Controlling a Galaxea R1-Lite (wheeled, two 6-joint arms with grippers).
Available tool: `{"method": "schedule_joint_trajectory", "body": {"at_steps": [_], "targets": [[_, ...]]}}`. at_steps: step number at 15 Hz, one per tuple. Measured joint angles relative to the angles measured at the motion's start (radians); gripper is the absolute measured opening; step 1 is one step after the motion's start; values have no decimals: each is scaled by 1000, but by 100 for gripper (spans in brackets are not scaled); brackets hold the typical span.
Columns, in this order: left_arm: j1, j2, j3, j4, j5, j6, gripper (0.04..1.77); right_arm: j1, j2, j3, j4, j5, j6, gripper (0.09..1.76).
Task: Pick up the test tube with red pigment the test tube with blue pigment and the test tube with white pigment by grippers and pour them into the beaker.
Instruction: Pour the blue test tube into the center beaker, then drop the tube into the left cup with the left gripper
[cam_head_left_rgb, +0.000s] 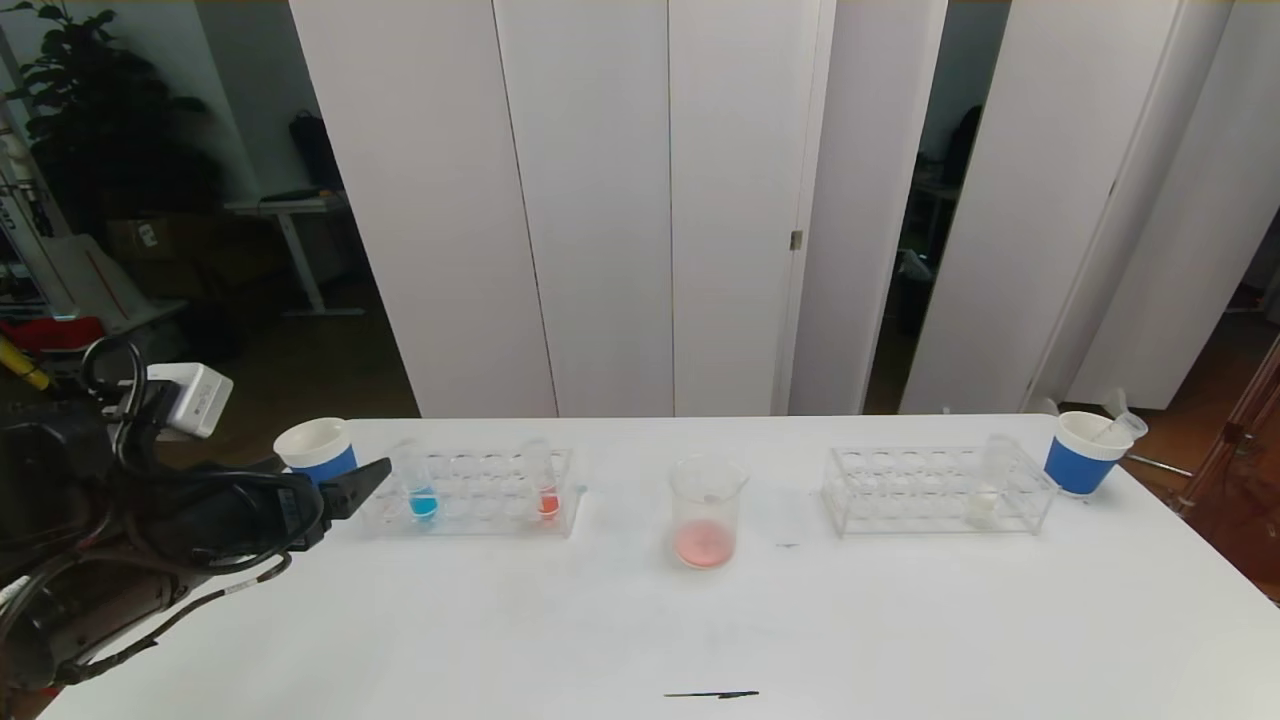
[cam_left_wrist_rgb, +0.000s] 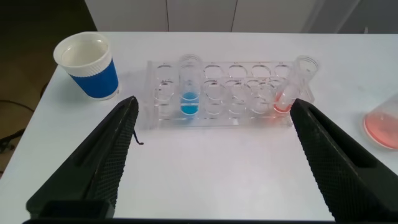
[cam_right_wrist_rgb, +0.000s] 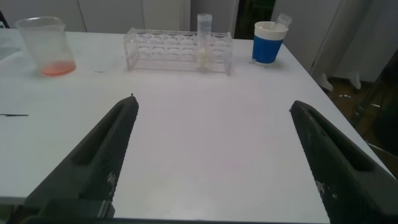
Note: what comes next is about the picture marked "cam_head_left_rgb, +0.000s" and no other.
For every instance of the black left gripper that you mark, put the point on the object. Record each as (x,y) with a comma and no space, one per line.
(303,510)

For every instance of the test tube with blue pigment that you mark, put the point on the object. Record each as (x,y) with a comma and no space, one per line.
(424,503)

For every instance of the test tube with red pigment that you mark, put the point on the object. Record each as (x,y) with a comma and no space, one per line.
(1125,428)
(547,500)

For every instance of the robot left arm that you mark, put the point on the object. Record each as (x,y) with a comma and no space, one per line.
(50,470)

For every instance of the clear acrylic test tube rack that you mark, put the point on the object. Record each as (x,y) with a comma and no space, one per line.
(480,495)
(920,495)

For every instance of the clear glass beaker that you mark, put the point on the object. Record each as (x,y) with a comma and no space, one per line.
(705,545)

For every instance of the test tube with yellow pigment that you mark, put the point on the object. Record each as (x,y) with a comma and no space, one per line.
(982,505)

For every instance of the white paper cup blue sleeve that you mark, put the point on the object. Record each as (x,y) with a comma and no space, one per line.
(315,440)
(1080,468)

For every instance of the white equipment base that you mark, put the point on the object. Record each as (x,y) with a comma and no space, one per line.
(160,345)

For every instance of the white standing desk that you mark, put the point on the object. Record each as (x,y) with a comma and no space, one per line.
(290,205)

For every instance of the cardboard box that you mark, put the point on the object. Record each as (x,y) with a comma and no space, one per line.
(150,238)

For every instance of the black backpack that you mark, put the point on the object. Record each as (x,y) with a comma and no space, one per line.
(315,150)

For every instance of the white leaning board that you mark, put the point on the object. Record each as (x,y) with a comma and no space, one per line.
(85,278)

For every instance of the yellow tool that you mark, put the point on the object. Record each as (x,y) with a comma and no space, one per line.
(22,368)

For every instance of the white three-panel folding screen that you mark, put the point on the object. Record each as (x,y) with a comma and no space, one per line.
(590,200)

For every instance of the dark green potted plant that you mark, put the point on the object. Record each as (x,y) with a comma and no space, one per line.
(100,110)

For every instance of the white partition panel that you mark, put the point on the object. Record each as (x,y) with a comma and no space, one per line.
(1220,150)
(860,150)
(1050,100)

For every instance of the white partition foot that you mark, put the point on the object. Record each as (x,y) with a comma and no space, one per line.
(1115,400)

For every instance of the brown wooden stand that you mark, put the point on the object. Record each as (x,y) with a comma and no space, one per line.
(1240,480)

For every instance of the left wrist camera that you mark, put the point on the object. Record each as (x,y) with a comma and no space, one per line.
(195,400)

